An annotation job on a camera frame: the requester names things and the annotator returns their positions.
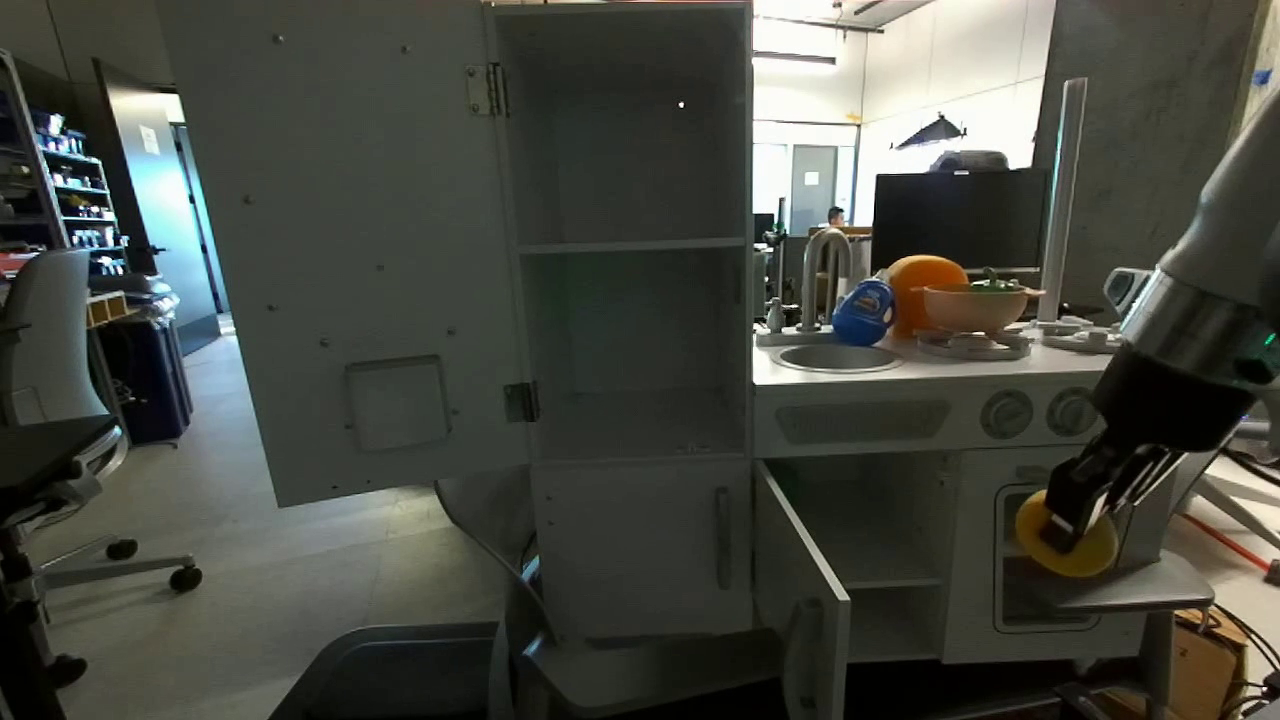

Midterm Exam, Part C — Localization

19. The grey burner grate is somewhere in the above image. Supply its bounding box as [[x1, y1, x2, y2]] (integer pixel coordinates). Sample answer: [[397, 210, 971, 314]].
[[1040, 315, 1139, 356], [906, 327, 1040, 365]]

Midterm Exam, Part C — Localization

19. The grey toy faucet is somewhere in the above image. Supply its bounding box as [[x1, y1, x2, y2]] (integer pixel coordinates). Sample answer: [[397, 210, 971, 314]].
[[796, 228, 858, 335]]

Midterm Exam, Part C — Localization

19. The tan bowl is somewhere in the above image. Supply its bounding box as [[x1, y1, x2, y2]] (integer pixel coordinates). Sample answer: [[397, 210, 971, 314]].
[[911, 283, 1037, 340]]

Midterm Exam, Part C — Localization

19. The dark storage shelf rack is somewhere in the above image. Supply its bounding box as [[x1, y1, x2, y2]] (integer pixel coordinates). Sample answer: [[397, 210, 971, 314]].
[[0, 48, 131, 294]]

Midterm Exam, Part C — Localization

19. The grey stove knob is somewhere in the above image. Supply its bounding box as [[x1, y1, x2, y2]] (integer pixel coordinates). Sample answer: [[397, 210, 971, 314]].
[[982, 388, 1037, 443], [1043, 384, 1104, 442]]

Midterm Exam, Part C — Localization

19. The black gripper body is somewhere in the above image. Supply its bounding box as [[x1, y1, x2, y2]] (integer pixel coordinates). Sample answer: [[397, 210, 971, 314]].
[[1066, 437, 1187, 521]]

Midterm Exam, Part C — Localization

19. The grey plastic chair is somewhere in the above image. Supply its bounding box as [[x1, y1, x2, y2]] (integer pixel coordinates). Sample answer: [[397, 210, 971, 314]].
[[273, 618, 515, 720]]

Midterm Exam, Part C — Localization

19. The grey oven door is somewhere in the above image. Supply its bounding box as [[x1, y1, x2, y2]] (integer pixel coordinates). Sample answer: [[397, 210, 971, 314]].
[[1052, 545, 1222, 618]]

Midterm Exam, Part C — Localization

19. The black hanging ornament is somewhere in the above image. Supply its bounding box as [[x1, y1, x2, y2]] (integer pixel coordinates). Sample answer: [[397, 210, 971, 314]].
[[892, 112, 971, 151]]

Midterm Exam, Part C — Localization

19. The round metal sink basin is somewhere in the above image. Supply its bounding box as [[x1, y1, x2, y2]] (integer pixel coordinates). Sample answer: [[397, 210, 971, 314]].
[[771, 340, 899, 377]]

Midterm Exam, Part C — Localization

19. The white toy kitchen unit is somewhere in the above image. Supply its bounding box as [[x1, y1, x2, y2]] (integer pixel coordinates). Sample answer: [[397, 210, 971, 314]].
[[485, 0, 1212, 689]]

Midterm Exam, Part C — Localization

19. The grey office chair on wheels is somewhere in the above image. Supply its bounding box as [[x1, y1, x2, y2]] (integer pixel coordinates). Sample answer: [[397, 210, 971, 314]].
[[0, 249, 207, 720]]

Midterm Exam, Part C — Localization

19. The black monitor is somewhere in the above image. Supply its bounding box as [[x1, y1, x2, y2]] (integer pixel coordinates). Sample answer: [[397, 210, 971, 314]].
[[872, 163, 1052, 276]]

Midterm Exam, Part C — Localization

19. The white upright pole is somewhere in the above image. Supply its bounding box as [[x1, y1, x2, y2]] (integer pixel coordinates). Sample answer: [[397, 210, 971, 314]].
[[1037, 77, 1091, 325]]

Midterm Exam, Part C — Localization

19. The white door with long handle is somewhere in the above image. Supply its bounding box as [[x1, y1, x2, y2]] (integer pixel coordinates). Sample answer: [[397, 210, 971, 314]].
[[534, 456, 756, 641]]

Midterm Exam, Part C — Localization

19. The tall white cabinet door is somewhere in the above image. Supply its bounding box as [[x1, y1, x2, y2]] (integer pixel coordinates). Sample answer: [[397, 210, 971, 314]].
[[155, 0, 536, 514]]

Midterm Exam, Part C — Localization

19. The cardboard box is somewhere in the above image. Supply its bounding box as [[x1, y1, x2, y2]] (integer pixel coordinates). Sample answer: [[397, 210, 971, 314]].
[[1157, 605, 1254, 720]]

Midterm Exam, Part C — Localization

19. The dark suitcase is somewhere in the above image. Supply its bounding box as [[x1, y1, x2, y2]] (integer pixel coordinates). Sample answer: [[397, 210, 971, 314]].
[[92, 314, 198, 447]]

